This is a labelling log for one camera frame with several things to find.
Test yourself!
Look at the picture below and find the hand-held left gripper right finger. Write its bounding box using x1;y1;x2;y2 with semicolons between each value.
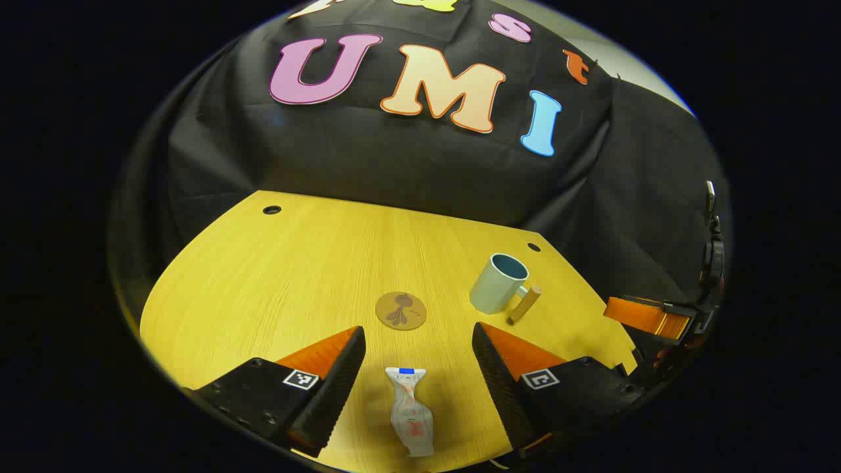
472;322;648;461

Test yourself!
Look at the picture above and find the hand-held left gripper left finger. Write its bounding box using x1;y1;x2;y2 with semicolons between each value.
181;325;367;459

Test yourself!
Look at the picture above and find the white toothpaste tube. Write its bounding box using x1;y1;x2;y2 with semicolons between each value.
385;367;436;458

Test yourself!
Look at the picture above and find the pale cup with wooden handle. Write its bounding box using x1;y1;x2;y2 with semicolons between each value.
469;253;543;325

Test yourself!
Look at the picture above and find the round brown coaster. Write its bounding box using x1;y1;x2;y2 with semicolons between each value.
375;291;428;331

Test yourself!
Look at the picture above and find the yellow wooden desktop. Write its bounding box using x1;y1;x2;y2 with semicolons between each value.
139;191;639;473

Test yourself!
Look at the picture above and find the black backdrop cloth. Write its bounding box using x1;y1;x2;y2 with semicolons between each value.
112;0;730;369

